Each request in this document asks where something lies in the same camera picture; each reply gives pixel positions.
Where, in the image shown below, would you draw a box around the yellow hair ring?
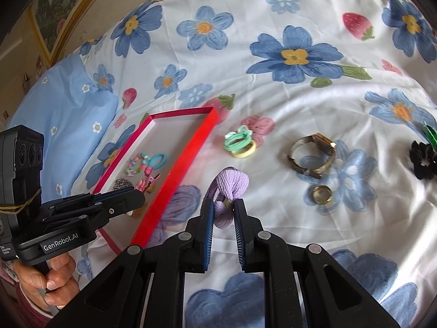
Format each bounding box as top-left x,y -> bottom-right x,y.
231,141 -> 258,159

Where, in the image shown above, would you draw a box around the blue hair tie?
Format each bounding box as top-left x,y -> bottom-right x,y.
148,153 -> 169,171

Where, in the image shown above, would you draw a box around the gold wrist watch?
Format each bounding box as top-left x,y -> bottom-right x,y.
287,133 -> 337,180

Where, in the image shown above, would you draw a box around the framed wall painting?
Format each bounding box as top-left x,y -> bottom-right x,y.
29,0 -> 124,66

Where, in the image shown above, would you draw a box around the light blue pillow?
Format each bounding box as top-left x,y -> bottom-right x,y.
7,55 -> 120,199

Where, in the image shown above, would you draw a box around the silver chain bracelet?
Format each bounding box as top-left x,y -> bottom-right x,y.
113,177 -> 135,192

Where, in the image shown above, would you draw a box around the gold and white ring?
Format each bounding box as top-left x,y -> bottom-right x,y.
309,184 -> 334,206

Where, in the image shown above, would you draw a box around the purple bow hair clip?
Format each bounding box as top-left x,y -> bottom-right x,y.
205,167 -> 251,230

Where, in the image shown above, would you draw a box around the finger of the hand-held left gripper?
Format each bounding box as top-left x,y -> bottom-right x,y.
51,189 -> 137,210
42,191 -> 147,229

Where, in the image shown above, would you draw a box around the pastel bead bracelet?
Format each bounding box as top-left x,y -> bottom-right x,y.
125,151 -> 153,175

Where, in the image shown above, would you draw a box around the green hair tie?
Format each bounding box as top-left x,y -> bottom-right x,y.
223,126 -> 255,151

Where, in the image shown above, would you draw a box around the pink hair clips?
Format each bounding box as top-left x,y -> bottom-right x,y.
135,174 -> 161,193

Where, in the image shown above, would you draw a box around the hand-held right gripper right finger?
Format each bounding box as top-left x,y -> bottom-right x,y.
234,198 -> 401,328

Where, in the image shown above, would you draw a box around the green hair clip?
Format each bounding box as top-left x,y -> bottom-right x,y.
421,121 -> 437,147

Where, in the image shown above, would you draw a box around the red cardboard box tray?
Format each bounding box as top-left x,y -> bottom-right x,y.
92,107 -> 219,247

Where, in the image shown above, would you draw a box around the person's left hand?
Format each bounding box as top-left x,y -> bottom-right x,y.
15,251 -> 81,312

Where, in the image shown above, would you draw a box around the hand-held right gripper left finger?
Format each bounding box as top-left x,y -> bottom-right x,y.
44,198 -> 215,328

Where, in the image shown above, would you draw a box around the black scrunchie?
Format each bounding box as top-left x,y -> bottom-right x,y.
409,140 -> 437,180

